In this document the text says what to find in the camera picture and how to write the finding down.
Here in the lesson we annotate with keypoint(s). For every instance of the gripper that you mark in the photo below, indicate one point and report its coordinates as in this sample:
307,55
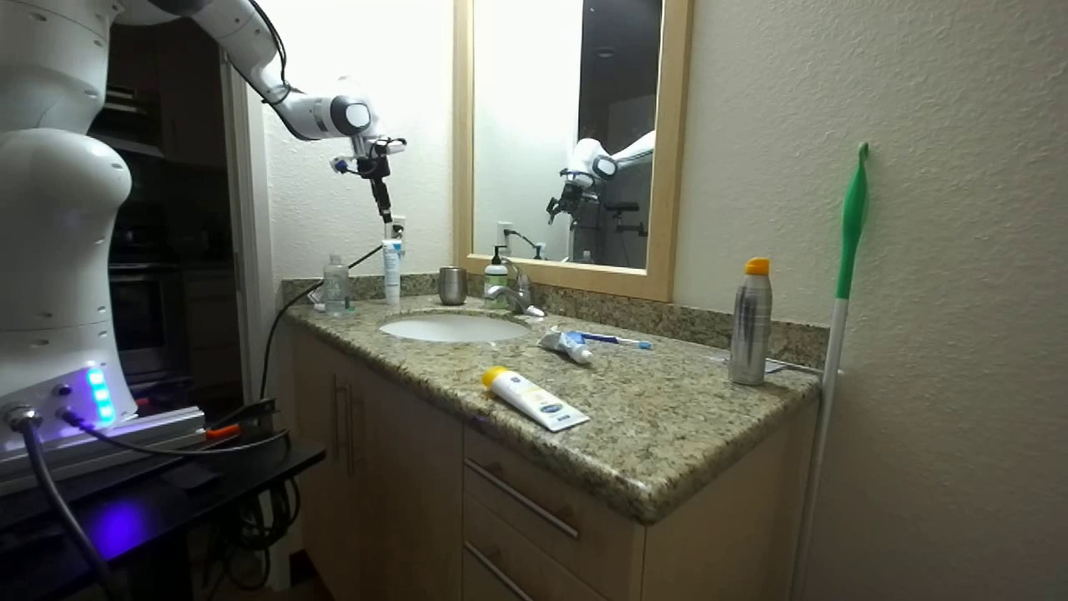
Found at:
374,166

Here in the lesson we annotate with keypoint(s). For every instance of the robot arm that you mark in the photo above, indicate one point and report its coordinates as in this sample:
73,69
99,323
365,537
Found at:
58,209

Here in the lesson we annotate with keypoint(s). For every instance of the white tube bottle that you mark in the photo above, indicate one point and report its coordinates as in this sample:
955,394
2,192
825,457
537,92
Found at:
391,271

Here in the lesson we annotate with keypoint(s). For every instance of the clear plastic bottle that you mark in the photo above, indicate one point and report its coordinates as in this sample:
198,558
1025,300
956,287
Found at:
335,285

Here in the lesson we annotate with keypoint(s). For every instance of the soap pump bottle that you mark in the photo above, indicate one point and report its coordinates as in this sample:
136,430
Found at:
496,275

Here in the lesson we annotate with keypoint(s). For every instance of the white oval sink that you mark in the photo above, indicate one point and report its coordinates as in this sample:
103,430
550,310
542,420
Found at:
455,327

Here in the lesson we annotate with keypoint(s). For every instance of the metal cup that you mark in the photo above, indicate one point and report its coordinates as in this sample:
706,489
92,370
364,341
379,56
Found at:
452,286

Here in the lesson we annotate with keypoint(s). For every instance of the chrome tap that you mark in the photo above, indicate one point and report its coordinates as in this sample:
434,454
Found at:
519,296

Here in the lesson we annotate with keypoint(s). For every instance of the small toothpaste tube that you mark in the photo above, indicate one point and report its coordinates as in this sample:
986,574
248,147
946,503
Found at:
566,344

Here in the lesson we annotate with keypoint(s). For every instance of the built-in oven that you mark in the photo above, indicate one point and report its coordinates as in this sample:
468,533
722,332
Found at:
142,325

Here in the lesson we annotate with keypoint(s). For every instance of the orange black clamp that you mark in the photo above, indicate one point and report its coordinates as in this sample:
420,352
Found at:
242,417

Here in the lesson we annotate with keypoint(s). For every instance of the white tube with yellow cap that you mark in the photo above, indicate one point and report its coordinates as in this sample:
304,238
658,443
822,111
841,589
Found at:
534,401

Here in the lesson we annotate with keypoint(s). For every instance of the blue white toothbrush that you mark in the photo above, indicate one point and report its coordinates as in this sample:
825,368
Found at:
616,340

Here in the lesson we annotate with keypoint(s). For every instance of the wood framed mirror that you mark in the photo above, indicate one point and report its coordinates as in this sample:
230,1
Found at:
672,150

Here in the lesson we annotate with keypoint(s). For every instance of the cabinet door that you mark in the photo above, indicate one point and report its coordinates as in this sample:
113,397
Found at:
409,492
317,467

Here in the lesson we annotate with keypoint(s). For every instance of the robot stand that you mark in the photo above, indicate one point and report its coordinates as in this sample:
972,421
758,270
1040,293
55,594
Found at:
167,488

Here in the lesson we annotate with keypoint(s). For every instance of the drawer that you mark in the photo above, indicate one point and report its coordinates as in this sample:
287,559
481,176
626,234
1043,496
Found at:
601,534
501,534

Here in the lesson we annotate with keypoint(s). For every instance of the silver spray can orange cap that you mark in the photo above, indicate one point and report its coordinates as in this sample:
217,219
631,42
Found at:
751,325

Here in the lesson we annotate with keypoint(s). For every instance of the wall socket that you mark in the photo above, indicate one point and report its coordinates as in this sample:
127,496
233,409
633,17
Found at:
397,227

